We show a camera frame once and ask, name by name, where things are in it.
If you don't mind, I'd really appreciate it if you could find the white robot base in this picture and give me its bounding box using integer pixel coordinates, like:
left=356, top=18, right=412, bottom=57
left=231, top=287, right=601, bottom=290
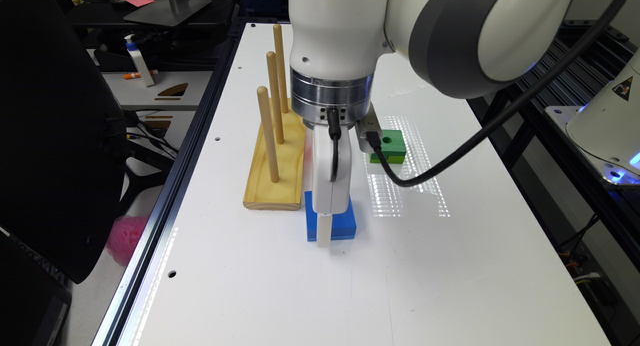
left=545, top=54, right=639, bottom=188

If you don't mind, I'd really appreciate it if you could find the wooden peg board base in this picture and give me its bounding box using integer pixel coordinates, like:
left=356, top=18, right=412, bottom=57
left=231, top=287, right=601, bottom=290
left=243, top=111, right=306, bottom=211

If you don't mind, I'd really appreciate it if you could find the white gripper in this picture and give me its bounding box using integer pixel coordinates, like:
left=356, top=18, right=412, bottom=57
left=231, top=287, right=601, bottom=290
left=312, top=124, right=352, bottom=248

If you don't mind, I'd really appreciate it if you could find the rear wooden peg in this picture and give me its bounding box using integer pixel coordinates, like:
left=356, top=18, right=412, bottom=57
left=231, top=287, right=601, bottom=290
left=273, top=23, right=289, bottom=114

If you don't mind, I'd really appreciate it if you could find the middle wooden peg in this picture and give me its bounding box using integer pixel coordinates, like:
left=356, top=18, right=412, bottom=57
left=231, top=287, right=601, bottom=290
left=266, top=51, right=284, bottom=144

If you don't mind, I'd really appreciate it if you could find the pink sticky note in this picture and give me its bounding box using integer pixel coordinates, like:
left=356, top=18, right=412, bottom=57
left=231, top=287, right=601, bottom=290
left=124, top=0, right=155, bottom=7

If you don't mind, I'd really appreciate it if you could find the orange marker pen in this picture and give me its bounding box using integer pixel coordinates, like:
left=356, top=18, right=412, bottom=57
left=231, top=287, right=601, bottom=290
left=123, top=70, right=159, bottom=80

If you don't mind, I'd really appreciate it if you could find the black office chair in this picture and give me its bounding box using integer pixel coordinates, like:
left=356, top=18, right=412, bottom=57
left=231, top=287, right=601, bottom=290
left=1, top=0, right=171, bottom=283

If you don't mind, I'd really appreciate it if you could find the grey monitor stand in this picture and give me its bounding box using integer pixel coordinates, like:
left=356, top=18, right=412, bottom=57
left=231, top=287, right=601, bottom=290
left=123, top=0, right=211, bottom=27

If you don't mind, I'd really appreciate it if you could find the pink mesh sponge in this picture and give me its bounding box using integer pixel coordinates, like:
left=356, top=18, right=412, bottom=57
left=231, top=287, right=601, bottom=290
left=105, top=215, right=149, bottom=266

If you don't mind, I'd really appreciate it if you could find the wooden peg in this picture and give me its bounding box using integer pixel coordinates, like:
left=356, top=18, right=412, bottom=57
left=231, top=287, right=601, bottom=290
left=273, top=23, right=289, bottom=114
left=257, top=86, right=280, bottom=183
left=266, top=51, right=284, bottom=144

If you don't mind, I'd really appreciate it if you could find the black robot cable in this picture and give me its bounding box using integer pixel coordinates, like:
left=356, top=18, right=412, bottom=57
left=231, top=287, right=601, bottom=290
left=365, top=0, right=636, bottom=189

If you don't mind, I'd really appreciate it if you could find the front wooden peg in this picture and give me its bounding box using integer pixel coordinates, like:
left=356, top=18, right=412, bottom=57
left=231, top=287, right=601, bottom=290
left=257, top=86, right=280, bottom=183

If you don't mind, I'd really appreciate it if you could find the green block with hole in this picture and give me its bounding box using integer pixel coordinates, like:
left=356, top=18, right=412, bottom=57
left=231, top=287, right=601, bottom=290
left=379, top=129, right=407, bottom=164

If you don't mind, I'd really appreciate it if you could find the white spray bottle blue cap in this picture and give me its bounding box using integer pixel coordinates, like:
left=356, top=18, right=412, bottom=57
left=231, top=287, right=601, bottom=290
left=124, top=34, right=155, bottom=87

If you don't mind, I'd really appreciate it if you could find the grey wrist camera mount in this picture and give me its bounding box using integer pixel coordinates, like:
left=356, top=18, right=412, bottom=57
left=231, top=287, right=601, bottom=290
left=355, top=102, right=383, bottom=154

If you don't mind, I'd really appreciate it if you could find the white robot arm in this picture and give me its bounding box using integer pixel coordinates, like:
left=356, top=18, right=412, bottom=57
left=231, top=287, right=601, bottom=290
left=289, top=0, right=572, bottom=247

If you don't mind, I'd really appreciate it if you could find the blue square block with hole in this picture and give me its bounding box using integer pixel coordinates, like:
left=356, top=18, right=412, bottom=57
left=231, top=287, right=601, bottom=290
left=304, top=191, right=357, bottom=242

